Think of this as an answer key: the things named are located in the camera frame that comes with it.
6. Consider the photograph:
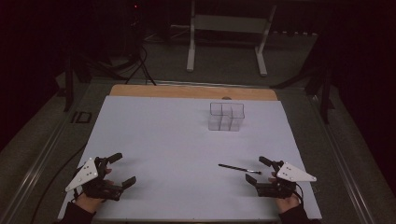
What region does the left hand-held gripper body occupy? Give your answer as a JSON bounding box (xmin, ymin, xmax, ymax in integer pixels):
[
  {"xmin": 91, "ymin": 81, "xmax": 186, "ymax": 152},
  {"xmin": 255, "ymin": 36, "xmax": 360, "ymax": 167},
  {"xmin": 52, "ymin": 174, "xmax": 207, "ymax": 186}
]
[{"xmin": 64, "ymin": 157, "xmax": 124, "ymax": 202}]

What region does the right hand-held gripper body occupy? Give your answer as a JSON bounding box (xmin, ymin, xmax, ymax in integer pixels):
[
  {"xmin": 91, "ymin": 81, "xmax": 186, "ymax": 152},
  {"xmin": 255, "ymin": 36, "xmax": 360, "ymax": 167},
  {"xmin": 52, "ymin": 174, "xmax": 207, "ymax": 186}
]
[{"xmin": 255, "ymin": 160, "xmax": 318, "ymax": 200}]

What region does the black pen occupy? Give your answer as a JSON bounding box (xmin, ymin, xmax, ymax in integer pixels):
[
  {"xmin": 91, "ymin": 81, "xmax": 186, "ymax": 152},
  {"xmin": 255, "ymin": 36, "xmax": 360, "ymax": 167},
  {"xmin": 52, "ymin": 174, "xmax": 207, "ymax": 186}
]
[{"xmin": 218, "ymin": 163, "xmax": 262, "ymax": 175}]

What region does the clear plastic pen organizer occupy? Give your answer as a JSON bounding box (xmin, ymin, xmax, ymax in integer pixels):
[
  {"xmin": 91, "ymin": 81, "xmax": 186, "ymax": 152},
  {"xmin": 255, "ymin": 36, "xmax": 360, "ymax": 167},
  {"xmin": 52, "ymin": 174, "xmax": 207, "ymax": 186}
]
[{"xmin": 207, "ymin": 102, "xmax": 246, "ymax": 133}]

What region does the person's left hand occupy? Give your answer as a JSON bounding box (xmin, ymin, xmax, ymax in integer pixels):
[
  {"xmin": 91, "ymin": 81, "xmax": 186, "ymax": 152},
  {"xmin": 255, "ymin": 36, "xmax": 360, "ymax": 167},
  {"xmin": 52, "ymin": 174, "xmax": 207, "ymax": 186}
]
[{"xmin": 74, "ymin": 167, "xmax": 115, "ymax": 215}]

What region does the person's right hand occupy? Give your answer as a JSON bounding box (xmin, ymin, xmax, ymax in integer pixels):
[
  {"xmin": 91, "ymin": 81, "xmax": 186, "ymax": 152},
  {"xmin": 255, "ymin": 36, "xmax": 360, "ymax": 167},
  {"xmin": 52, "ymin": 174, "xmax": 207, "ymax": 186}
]
[{"xmin": 268, "ymin": 172, "xmax": 302, "ymax": 215}]

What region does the white table mat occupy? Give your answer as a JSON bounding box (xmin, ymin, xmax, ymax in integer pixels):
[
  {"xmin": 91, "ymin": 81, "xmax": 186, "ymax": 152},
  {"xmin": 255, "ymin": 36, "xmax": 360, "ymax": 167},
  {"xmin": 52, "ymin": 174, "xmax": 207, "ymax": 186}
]
[{"xmin": 57, "ymin": 95, "xmax": 322, "ymax": 221}]

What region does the black metal stand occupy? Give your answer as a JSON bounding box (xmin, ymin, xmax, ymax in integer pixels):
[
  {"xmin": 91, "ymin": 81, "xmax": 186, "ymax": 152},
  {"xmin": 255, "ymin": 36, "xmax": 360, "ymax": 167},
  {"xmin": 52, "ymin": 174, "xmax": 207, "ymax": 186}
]
[
  {"xmin": 63, "ymin": 52, "xmax": 77, "ymax": 113},
  {"xmin": 270, "ymin": 34, "xmax": 336, "ymax": 125}
]

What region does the white metal stand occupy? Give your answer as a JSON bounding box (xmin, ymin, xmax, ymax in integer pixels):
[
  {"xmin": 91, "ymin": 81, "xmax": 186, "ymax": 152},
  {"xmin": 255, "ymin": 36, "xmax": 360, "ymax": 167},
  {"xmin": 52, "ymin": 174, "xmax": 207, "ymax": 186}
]
[{"xmin": 186, "ymin": 0, "xmax": 278, "ymax": 77}]

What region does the right hand-held gripper cable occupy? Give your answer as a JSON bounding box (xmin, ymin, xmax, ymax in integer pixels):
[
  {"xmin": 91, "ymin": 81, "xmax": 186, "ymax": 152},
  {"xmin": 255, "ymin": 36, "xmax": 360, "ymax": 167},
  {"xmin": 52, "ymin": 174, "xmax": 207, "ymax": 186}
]
[{"xmin": 293, "ymin": 182, "xmax": 305, "ymax": 203}]

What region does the black floor cable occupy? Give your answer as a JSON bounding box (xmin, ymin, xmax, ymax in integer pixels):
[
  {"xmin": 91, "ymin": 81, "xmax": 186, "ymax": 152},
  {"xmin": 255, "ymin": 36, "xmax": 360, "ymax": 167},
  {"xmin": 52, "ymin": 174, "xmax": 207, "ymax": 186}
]
[{"xmin": 29, "ymin": 143, "xmax": 90, "ymax": 224}]

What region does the metal floor rail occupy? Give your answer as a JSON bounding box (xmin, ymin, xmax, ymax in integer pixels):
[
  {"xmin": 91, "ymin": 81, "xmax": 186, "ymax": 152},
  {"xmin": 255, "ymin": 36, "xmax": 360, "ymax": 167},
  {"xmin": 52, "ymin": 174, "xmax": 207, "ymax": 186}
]
[
  {"xmin": 307, "ymin": 92, "xmax": 376, "ymax": 224},
  {"xmin": 0, "ymin": 88, "xmax": 92, "ymax": 224}
]

